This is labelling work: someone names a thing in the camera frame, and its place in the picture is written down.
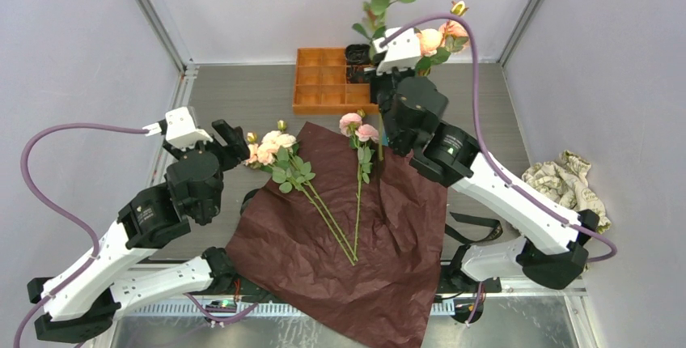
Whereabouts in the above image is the peach rose stem with bud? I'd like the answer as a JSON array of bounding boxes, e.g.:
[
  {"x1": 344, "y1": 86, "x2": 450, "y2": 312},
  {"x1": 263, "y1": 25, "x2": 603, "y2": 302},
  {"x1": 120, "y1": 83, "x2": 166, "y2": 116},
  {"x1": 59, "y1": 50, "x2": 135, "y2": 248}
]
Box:
[{"x1": 415, "y1": 20, "x2": 470, "y2": 76}]

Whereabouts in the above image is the black printed ribbon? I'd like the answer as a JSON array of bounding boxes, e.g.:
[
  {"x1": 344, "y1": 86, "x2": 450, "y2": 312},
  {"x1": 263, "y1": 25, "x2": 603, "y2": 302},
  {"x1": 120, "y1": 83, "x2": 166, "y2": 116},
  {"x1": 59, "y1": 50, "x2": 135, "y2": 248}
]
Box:
[{"x1": 444, "y1": 212, "x2": 503, "y2": 245}]

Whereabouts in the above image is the dark red wrapping paper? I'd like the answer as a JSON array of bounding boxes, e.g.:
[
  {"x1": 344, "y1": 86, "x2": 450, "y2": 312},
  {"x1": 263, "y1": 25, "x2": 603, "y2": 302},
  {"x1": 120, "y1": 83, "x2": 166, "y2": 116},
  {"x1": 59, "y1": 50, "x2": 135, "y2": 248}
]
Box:
[{"x1": 226, "y1": 122, "x2": 447, "y2": 347}]

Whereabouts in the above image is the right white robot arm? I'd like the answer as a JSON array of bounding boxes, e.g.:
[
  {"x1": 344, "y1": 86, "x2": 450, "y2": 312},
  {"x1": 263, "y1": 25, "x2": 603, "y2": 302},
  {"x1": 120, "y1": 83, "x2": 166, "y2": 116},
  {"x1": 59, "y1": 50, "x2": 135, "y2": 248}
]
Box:
[{"x1": 365, "y1": 68, "x2": 599, "y2": 292}]

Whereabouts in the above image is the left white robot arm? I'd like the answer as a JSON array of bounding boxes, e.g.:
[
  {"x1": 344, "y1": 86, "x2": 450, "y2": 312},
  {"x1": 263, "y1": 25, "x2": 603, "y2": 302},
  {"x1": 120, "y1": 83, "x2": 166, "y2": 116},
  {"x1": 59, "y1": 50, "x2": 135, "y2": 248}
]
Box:
[{"x1": 24, "y1": 116, "x2": 249, "y2": 345}]

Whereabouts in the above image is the two pink roses stem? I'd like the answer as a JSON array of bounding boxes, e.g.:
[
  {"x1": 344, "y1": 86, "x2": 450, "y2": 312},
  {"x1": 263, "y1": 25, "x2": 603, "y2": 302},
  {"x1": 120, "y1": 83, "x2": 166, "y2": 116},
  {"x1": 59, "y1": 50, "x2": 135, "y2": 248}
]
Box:
[{"x1": 339, "y1": 109, "x2": 379, "y2": 260}]

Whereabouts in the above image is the black rolled sock top left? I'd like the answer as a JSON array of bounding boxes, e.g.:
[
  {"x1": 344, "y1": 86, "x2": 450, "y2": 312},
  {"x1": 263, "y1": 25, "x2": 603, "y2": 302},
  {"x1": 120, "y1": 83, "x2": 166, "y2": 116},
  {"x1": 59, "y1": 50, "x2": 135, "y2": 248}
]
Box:
[{"x1": 344, "y1": 44, "x2": 371, "y2": 66}]

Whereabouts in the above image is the cream peach roses stem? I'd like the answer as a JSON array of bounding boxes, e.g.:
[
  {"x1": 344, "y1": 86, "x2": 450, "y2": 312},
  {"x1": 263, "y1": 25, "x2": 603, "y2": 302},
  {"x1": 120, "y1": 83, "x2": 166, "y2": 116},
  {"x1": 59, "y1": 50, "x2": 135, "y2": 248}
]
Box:
[{"x1": 243, "y1": 121, "x2": 358, "y2": 265}]

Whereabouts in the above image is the orange compartment tray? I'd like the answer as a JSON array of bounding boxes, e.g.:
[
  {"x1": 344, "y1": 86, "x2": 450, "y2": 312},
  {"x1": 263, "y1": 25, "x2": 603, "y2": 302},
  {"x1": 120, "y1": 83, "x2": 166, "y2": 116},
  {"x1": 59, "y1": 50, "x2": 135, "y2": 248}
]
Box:
[{"x1": 292, "y1": 48, "x2": 379, "y2": 115}]

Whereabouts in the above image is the small electronics board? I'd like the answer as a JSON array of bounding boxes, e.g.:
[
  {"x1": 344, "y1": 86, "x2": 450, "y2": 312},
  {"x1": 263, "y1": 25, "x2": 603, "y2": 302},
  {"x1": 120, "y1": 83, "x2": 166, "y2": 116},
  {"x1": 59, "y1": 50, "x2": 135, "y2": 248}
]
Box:
[{"x1": 205, "y1": 299, "x2": 237, "y2": 313}]

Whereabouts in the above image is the crumpled printed cloth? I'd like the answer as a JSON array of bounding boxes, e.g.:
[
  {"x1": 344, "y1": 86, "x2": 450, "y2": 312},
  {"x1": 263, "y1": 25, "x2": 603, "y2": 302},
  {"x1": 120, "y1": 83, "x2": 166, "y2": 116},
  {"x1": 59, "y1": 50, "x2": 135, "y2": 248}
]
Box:
[{"x1": 521, "y1": 150, "x2": 612, "y2": 234}]

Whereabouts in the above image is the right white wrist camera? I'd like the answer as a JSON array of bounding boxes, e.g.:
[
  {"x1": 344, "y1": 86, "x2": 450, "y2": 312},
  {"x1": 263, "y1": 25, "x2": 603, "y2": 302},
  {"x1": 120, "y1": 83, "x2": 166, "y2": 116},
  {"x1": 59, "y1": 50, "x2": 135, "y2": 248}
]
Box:
[{"x1": 372, "y1": 28, "x2": 421, "y2": 76}]

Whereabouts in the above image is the perforated metal rail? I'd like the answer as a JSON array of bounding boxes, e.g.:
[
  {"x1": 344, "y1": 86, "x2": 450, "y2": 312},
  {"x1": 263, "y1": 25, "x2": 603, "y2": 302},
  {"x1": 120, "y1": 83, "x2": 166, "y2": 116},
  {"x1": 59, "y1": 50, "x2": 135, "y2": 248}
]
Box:
[{"x1": 128, "y1": 299, "x2": 455, "y2": 317}]

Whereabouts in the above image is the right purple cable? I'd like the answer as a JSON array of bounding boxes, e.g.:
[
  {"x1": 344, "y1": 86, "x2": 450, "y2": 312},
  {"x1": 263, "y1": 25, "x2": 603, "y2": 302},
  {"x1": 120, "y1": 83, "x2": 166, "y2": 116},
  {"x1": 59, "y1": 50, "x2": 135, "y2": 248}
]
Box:
[{"x1": 377, "y1": 13, "x2": 618, "y2": 264}]

